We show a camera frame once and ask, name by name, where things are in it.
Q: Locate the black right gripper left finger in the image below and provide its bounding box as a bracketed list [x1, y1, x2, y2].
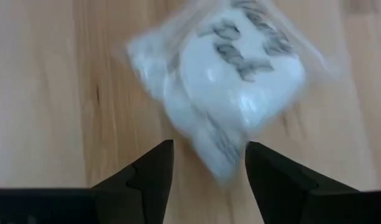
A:
[0, 139, 175, 224]

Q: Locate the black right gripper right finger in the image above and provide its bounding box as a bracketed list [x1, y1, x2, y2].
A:
[245, 141, 381, 224]

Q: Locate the vanity pack cotton bag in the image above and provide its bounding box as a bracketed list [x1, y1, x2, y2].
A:
[114, 0, 349, 187]

